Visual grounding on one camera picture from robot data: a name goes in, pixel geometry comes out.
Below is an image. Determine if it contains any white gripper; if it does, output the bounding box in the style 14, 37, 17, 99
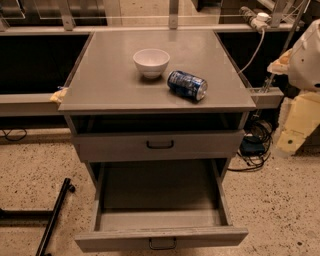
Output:
267, 49, 320, 156

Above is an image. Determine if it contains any grey metal rail frame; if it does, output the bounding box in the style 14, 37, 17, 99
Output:
0, 0, 311, 118

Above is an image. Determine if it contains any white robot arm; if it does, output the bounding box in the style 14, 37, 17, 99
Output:
267, 19, 320, 157

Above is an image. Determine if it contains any black floor cable left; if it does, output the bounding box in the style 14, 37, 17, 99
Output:
0, 128, 28, 142

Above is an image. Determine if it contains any grey drawer cabinet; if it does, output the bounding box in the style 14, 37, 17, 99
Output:
57, 30, 257, 253

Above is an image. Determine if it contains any yellow tape scrap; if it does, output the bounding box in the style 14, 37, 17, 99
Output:
50, 87, 68, 104

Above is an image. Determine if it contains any white power cable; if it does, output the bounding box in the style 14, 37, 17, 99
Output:
237, 28, 266, 76

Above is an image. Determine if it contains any blue pepsi can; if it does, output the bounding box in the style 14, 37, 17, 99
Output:
167, 70, 208, 101

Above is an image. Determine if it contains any open grey lower drawer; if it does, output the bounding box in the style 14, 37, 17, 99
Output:
75, 160, 248, 252

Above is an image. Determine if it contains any white ceramic bowl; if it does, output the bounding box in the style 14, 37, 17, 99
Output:
133, 48, 170, 79

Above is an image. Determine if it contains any black cable bundle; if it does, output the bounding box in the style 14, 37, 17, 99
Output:
227, 118, 274, 173

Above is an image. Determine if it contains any black metal floor stand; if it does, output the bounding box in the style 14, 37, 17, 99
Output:
0, 178, 75, 256

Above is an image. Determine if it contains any white power strip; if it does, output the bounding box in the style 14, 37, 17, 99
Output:
239, 6, 270, 33

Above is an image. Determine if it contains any closed grey upper drawer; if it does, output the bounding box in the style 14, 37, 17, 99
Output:
72, 130, 244, 162

